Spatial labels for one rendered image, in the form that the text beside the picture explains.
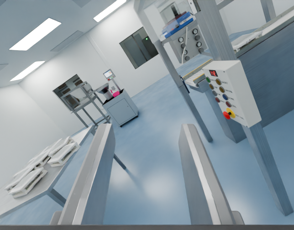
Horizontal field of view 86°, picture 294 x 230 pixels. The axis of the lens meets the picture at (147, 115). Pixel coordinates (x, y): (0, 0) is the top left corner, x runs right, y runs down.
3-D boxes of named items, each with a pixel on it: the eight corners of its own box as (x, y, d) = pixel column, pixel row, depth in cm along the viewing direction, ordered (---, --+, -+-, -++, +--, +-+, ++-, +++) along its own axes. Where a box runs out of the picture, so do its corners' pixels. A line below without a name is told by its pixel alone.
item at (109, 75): (116, 93, 419) (102, 73, 398) (117, 92, 429) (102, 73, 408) (123, 89, 416) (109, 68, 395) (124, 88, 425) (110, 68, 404)
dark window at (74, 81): (70, 111, 683) (52, 90, 646) (70, 111, 684) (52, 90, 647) (95, 95, 664) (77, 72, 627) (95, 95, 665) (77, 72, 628)
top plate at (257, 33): (237, 49, 132) (236, 47, 132) (220, 51, 155) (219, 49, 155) (263, 32, 131) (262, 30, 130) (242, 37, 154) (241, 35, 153)
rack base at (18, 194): (13, 198, 145) (12, 196, 144) (35, 176, 165) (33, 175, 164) (26, 194, 134) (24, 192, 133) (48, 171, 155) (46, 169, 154)
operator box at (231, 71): (248, 128, 61) (224, 70, 52) (223, 114, 77) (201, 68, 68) (262, 120, 61) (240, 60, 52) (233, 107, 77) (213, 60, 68)
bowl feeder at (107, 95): (103, 103, 404) (94, 91, 392) (106, 100, 438) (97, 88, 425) (119, 93, 397) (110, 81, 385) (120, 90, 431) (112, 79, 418)
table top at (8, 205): (-62, 252, 151) (-66, 250, 150) (21, 170, 252) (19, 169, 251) (49, 192, 120) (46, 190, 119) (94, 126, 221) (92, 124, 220)
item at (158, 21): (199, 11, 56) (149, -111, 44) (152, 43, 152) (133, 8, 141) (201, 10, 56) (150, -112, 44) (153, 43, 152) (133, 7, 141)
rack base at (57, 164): (52, 167, 159) (50, 165, 158) (69, 149, 177) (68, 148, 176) (62, 165, 144) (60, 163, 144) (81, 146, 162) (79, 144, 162)
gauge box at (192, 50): (183, 63, 125) (171, 40, 118) (179, 63, 135) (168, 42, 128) (207, 48, 123) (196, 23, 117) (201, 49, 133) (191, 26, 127)
